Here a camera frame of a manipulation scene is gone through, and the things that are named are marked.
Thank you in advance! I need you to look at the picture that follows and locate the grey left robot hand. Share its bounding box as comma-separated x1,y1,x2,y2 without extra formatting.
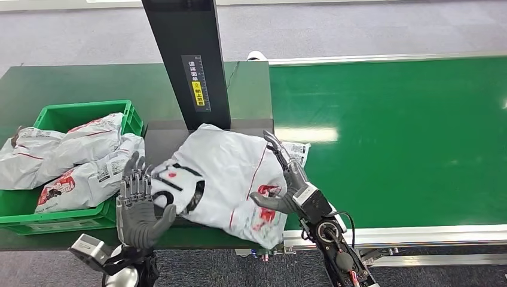
115,151,178,251

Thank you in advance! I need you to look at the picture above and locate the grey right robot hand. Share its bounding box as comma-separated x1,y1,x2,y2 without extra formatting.
249,130,314,216

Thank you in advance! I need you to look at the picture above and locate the large white poly mailer package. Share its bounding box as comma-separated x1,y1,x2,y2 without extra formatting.
150,123,311,251

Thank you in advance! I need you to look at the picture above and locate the green plastic basket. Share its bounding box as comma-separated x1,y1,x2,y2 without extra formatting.
0,99,144,236

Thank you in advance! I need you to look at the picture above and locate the white mailer with red print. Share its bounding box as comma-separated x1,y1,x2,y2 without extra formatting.
35,133,146,215

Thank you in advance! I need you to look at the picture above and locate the white mailer with red stripe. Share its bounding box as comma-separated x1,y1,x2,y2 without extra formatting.
37,112,125,181

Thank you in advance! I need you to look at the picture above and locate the green conveyor belt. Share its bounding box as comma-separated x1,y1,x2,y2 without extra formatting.
269,55,507,231

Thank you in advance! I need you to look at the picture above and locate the black yellow ruler label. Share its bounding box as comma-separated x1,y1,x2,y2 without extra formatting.
181,54,212,113

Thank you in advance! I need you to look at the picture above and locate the dark green table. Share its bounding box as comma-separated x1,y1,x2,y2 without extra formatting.
0,61,285,252

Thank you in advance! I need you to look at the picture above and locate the black scale column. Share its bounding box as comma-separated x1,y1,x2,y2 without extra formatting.
141,0,232,132

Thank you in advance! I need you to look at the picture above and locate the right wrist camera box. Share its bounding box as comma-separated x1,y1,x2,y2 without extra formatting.
303,182,338,225

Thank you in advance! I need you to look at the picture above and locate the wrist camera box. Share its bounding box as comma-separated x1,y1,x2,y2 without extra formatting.
303,182,338,225
69,233,115,273

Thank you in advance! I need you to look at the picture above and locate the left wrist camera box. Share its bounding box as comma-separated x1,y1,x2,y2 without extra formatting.
69,233,115,273

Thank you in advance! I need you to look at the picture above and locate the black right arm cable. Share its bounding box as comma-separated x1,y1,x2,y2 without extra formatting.
325,210,356,249

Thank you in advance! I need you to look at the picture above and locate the thin black table cable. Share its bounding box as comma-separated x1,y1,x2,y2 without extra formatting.
225,61,240,90

